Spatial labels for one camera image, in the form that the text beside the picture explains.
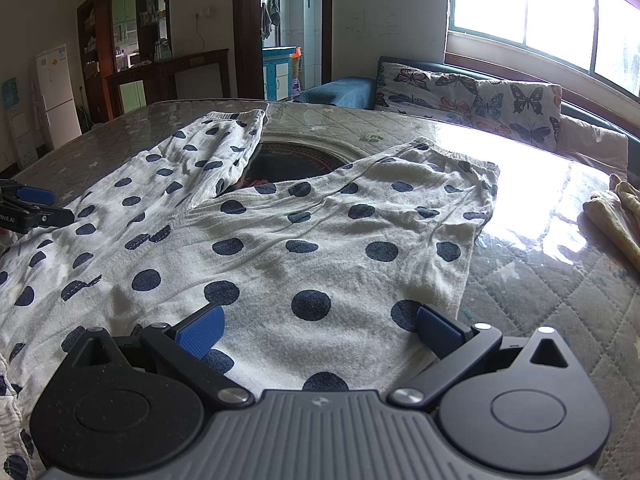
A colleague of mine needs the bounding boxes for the light blue cabinet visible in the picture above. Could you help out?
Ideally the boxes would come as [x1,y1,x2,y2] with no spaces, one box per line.
[262,45,297,102]

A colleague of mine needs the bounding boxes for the yellow crumpled cloth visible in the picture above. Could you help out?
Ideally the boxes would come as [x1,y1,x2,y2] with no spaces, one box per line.
[577,172,640,262]

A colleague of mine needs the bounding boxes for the blue sofa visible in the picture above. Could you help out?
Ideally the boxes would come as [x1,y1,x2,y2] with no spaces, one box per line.
[295,56,640,191]

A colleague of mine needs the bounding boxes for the beige cushion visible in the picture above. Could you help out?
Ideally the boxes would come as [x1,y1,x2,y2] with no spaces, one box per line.
[556,114,630,172]

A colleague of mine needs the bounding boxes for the hanging grey towel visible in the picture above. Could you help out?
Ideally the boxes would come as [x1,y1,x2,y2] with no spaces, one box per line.
[260,0,281,41]

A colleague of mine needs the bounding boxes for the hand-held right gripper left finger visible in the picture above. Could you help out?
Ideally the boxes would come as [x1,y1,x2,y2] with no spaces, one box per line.
[61,304,254,406]

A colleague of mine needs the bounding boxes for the dark wooden sideboard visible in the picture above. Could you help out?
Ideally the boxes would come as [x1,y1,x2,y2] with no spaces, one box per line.
[105,48,231,119]

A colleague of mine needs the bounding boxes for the white blue polka dot pants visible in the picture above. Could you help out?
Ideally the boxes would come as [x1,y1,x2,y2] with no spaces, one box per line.
[0,108,501,480]

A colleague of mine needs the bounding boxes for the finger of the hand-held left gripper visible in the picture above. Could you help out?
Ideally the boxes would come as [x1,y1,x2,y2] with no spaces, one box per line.
[0,178,56,204]

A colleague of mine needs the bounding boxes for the dark wooden door frame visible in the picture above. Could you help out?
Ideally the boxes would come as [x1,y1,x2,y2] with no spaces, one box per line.
[232,0,334,102]

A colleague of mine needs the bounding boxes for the white refrigerator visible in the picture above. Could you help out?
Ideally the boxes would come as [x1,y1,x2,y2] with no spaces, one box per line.
[34,43,84,150]

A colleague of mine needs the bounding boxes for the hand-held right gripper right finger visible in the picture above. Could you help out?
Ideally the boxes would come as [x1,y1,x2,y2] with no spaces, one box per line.
[387,305,583,408]

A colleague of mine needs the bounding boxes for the grey quilted table cover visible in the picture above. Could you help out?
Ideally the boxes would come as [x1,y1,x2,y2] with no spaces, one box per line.
[0,97,640,480]

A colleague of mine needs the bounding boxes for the dark wooden shelf cabinet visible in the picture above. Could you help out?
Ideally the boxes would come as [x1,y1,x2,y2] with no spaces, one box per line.
[76,0,174,122]

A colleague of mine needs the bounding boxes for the butterfly print cushion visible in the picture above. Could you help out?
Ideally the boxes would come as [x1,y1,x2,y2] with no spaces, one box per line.
[472,79,564,149]
[374,61,482,127]

